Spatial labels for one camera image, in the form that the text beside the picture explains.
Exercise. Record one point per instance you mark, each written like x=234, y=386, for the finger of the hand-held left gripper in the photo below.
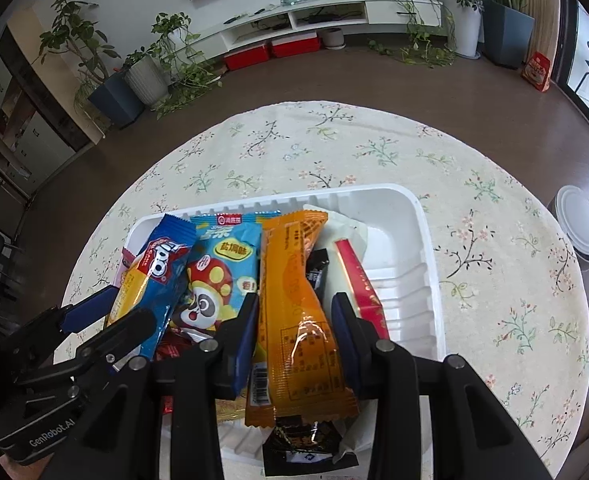
x=89, y=305
x=124, y=330

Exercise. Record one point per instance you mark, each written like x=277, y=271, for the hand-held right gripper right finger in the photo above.
x=347, y=340

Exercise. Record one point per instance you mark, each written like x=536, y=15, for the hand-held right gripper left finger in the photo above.
x=242, y=350

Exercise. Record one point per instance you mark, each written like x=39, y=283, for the pink snack packet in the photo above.
x=127, y=265

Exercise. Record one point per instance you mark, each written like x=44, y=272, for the orange snack packet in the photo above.
x=294, y=310

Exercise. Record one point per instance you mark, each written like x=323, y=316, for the small black snack packet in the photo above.
x=317, y=272

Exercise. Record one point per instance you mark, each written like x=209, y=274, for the blue striped snack packet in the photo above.
x=167, y=255

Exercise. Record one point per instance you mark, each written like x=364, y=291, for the blue panda snack packet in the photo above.
x=214, y=260

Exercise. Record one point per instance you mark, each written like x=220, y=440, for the black gold snack packet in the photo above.
x=299, y=440

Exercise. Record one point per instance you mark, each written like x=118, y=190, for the white plastic tray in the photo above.
x=399, y=240

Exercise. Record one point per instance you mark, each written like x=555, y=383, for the large red snack packet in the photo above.
x=174, y=347

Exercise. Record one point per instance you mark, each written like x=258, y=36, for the narrow red snack packet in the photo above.
x=362, y=285

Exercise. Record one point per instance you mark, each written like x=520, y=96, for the floral tablecloth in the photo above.
x=499, y=260

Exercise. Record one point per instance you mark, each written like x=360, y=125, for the tall plant in dark pot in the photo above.
x=117, y=100

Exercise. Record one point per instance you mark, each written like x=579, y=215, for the plant in grey ribbed pot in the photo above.
x=147, y=80

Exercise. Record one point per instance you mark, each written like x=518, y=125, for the white trash can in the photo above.
x=581, y=222

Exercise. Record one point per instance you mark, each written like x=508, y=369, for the trailing vine plant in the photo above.
x=174, y=35

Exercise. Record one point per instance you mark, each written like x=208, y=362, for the red storage box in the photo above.
x=247, y=57
x=295, y=46

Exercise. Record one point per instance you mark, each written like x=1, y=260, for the small white round pot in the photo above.
x=333, y=39

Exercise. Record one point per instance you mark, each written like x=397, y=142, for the black remote control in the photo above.
x=234, y=19
x=259, y=10

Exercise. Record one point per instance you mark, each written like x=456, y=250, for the red gift bag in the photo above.
x=536, y=71

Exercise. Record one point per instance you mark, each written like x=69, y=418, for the white television cabinet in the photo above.
x=384, y=10

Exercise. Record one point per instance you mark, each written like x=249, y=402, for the plant in tall white pot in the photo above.
x=467, y=25

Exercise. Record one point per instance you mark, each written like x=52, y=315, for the large-leaf plant in dark pot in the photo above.
x=506, y=30

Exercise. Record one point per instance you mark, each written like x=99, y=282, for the built-in wall cabinet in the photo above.
x=39, y=125

